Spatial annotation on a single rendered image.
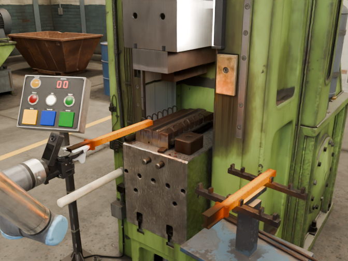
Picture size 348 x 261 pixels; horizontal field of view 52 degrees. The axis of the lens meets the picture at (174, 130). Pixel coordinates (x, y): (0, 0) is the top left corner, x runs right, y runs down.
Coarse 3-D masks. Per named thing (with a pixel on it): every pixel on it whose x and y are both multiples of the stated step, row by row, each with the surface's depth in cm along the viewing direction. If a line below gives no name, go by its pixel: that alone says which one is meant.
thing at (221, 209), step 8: (264, 176) 130; (272, 176) 133; (248, 184) 125; (256, 184) 125; (264, 184) 129; (240, 192) 120; (248, 192) 120; (224, 200) 115; (232, 200) 115; (216, 208) 108; (224, 208) 110; (232, 208) 114; (208, 216) 104; (216, 216) 109; (224, 216) 111; (208, 224) 106
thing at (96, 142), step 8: (144, 120) 162; (152, 120) 162; (128, 128) 150; (136, 128) 154; (104, 136) 140; (112, 136) 142; (120, 136) 146; (80, 144) 130; (88, 144) 134; (96, 144) 136
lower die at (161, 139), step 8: (176, 112) 199; (184, 112) 196; (200, 112) 193; (208, 112) 195; (160, 120) 186; (168, 120) 183; (192, 120) 182; (200, 120) 185; (208, 120) 192; (144, 128) 171; (176, 128) 170; (136, 136) 176; (144, 136) 172; (152, 136) 169; (160, 136) 166; (168, 136) 164; (176, 136) 169; (152, 144) 171; (160, 144) 168; (168, 144) 165
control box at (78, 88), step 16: (32, 80) 186; (48, 80) 185; (64, 80) 183; (80, 80) 182; (48, 96) 183; (64, 96) 181; (80, 96) 180; (80, 112) 179; (32, 128) 184; (48, 128) 180; (64, 128) 178; (80, 128) 179
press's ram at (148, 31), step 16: (128, 0) 155; (144, 0) 150; (160, 0) 145; (176, 0) 141; (192, 0) 149; (208, 0) 159; (128, 16) 157; (144, 16) 152; (160, 16) 148; (176, 16) 143; (192, 16) 151; (208, 16) 162; (128, 32) 160; (144, 32) 155; (160, 32) 150; (176, 32) 145; (192, 32) 154; (208, 32) 165; (144, 48) 157; (160, 48) 152; (176, 48) 147; (192, 48) 156
